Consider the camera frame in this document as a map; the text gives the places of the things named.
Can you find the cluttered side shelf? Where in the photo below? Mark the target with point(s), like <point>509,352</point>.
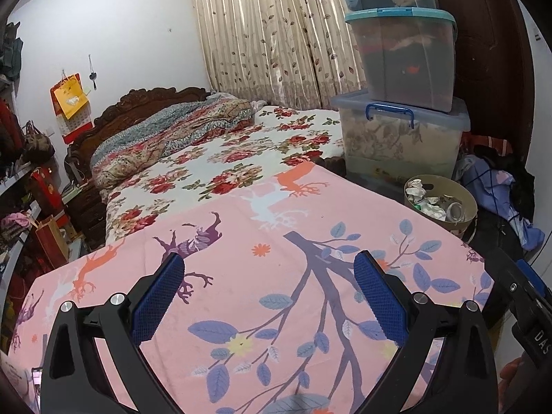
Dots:
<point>23,208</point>

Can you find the teal lid storage box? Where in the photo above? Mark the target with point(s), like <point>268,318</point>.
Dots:
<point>408,55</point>

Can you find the floral red white quilt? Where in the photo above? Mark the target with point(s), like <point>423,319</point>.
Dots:
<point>279,139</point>

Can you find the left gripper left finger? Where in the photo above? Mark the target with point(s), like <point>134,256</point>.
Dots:
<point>74,379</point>

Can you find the beige round trash bin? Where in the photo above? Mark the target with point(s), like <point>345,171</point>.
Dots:
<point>441,200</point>

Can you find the person's right hand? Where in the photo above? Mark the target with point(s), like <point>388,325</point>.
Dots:
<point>515,378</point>

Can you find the folded patchwork blanket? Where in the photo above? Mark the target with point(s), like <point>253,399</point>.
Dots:
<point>167,131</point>

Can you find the red gift bag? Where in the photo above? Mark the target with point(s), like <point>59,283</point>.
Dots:
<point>51,240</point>

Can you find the orange wall calendar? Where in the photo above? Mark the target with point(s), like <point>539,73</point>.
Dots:
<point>68,97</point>

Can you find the blue clothes pile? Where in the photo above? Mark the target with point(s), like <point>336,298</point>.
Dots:
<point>492,191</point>

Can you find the carved dark wooden headboard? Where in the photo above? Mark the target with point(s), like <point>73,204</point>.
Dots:
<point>132,108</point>

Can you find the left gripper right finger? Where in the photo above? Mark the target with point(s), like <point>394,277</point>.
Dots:
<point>444,363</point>

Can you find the hanging keys on wall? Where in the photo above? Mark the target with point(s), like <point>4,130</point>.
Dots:
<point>92,74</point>

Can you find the beige leaf pattern curtain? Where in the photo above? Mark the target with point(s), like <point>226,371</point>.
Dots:
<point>291,53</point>

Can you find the blue lid storage box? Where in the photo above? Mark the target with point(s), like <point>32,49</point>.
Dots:
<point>393,142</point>

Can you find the pink tree print bedsheet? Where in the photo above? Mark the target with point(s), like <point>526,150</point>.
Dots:
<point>270,318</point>

